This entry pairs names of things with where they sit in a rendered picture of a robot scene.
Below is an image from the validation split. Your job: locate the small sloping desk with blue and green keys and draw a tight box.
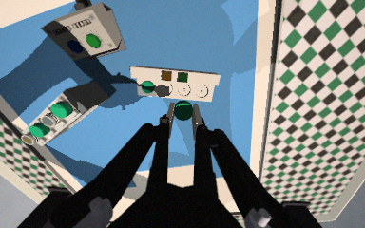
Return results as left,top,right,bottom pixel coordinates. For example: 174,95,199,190
41,0,126,61

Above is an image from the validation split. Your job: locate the blue flat mat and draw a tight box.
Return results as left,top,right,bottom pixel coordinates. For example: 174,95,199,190
0,0,259,187

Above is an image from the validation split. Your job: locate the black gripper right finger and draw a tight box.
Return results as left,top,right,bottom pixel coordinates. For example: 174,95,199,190
192,104,303,228

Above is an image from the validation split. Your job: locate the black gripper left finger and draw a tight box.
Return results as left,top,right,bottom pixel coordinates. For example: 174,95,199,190
49,103,175,228

